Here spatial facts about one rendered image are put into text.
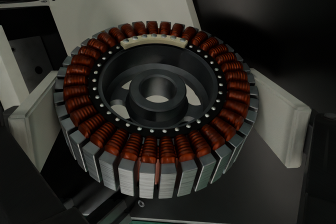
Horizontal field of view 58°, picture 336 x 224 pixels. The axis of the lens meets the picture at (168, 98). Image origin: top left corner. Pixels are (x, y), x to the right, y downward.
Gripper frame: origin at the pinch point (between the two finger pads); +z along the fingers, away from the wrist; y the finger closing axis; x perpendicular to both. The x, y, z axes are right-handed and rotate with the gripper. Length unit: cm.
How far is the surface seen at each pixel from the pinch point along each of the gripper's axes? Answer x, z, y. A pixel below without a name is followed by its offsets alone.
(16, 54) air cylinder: -0.6, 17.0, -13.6
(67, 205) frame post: -21.6, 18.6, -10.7
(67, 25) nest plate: 2.6, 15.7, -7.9
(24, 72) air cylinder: -2.4, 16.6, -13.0
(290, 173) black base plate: -7.7, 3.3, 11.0
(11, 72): 0.5, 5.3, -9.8
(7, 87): -0.6, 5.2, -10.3
